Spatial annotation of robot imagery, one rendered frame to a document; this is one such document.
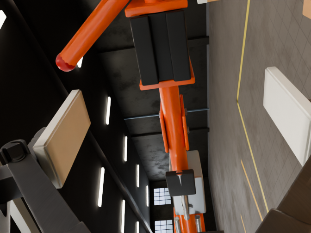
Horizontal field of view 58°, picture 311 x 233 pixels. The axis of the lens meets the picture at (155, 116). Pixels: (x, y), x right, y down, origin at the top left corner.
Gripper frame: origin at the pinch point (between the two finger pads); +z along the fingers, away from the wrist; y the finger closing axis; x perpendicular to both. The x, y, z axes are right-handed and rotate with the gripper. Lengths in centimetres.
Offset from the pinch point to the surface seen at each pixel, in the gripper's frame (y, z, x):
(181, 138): 0.2, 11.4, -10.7
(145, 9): -1.8, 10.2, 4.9
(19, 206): -190, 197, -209
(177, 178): -0.8, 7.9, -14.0
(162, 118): -1.8, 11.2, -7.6
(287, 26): 118, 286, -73
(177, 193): -1.0, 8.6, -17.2
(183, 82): 1.1, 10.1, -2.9
